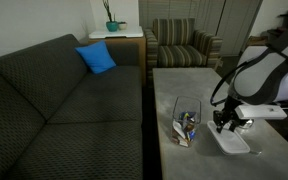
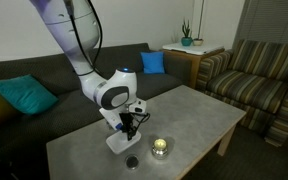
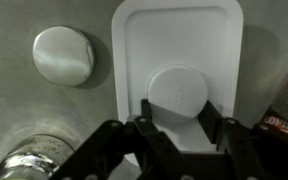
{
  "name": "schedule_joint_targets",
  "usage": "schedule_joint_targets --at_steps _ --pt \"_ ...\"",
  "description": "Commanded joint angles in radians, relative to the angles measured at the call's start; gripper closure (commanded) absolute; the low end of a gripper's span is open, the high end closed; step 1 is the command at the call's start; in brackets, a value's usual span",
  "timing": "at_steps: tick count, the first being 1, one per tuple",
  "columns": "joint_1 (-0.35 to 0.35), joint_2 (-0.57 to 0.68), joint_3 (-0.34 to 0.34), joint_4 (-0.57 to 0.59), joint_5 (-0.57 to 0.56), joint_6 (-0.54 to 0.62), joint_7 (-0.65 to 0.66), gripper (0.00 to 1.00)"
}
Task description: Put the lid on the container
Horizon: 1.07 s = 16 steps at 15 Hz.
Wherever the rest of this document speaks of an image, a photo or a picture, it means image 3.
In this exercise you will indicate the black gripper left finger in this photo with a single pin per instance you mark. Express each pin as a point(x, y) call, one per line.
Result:
point(127, 156)

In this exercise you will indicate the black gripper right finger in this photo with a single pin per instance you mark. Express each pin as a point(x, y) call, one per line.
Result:
point(264, 156)

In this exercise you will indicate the glass jar with liquid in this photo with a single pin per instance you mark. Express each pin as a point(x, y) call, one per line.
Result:
point(34, 160)

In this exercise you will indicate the white rectangular container lid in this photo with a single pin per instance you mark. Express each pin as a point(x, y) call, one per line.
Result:
point(177, 50)

